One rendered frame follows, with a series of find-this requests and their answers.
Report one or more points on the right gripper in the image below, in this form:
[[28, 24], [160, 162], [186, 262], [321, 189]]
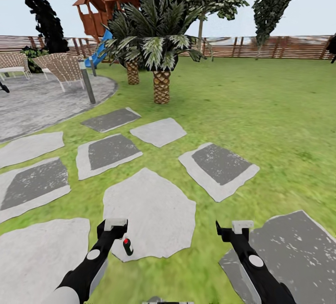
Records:
[[228, 235]]

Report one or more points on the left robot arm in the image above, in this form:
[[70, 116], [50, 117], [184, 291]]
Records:
[[78, 285]]

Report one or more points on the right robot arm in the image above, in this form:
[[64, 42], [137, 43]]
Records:
[[264, 288]]

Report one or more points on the pesticide atomizer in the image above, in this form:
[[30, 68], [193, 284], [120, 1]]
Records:
[[128, 247]]

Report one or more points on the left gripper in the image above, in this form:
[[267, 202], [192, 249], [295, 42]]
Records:
[[115, 233]]

